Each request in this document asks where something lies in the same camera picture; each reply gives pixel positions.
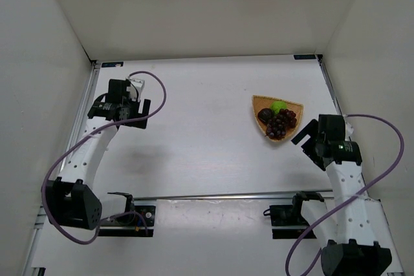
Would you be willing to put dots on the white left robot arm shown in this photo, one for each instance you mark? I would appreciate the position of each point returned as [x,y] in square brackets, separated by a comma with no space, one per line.
[69,197]

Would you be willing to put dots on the red fake grape bunch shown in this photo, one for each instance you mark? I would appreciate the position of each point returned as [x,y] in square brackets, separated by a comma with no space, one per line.
[279,126]

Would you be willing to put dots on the silver metal rail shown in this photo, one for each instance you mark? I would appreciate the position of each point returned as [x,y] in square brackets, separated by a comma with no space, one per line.
[237,196]

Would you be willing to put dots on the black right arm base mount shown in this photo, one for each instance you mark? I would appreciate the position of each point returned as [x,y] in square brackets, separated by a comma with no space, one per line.
[286,223]

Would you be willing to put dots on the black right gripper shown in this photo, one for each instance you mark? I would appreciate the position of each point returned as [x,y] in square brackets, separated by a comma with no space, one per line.
[308,140]

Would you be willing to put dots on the blue right corner label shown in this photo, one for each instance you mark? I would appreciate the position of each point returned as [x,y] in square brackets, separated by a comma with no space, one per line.
[304,56]

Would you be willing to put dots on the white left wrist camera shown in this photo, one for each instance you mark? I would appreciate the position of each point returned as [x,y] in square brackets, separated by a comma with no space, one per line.
[134,88]

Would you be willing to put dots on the blue left corner label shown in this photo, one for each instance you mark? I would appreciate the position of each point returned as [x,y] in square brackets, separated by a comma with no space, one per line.
[112,64]

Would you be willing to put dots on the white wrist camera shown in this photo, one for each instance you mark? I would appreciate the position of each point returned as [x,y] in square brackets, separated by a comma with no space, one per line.
[134,88]
[348,127]

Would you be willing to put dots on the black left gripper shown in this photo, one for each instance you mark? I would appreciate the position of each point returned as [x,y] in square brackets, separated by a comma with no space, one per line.
[140,116]

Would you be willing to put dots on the green fake fruit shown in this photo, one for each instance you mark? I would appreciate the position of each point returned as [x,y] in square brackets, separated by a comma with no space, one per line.
[276,106]

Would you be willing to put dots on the blue corner label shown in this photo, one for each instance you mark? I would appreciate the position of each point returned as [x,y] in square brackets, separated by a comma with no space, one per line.
[304,56]
[112,64]

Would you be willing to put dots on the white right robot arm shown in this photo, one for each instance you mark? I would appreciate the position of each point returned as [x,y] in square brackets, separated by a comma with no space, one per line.
[348,244]

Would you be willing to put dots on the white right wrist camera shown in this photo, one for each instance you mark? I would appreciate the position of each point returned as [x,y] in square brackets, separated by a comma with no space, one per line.
[348,127]

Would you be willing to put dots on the dark purple fake fruit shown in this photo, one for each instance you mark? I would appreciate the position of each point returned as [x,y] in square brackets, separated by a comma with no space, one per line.
[265,115]

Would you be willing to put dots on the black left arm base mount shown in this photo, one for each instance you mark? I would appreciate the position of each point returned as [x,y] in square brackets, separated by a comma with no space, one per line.
[133,225]

